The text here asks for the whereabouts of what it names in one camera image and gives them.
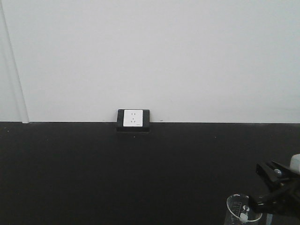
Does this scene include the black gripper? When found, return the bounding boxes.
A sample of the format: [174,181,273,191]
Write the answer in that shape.
[248,160,300,216]

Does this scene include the clear glass beaker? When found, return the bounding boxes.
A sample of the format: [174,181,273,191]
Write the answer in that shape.
[224,194,263,225]

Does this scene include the white socket in black box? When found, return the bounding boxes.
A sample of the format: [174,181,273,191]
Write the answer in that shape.
[116,109,150,132]

